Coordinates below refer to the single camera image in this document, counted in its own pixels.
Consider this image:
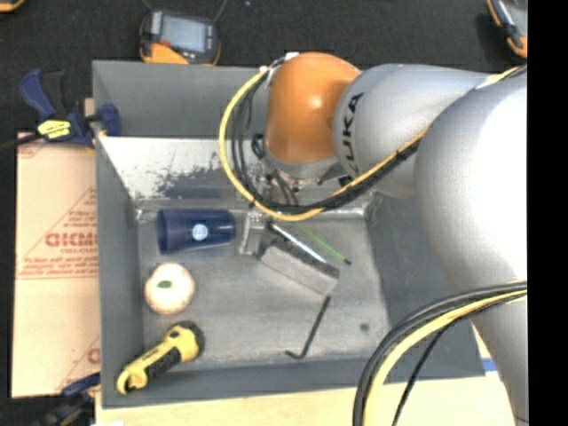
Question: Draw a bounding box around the black hex key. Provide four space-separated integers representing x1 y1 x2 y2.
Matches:
285 296 333 360

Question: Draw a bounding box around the grey metal bin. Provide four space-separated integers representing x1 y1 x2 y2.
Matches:
91 59 485 410

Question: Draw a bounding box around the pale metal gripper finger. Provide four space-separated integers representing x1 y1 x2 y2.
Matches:
249 212 269 257
240 217 255 256

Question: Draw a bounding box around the yellow and black flashlight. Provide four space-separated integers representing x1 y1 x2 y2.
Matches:
115 321 207 396

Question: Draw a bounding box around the thin green stick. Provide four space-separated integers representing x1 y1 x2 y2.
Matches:
296 223 352 266

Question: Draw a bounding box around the brown cardboard board red print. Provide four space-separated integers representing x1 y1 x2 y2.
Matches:
10 131 102 399

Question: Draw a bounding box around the white ball with green mark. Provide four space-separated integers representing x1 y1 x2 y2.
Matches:
143 262 196 316

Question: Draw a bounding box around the dark blue cup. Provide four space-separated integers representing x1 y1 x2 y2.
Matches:
155 209 237 256

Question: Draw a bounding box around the grey flat block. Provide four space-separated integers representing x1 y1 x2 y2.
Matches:
259 245 341 296

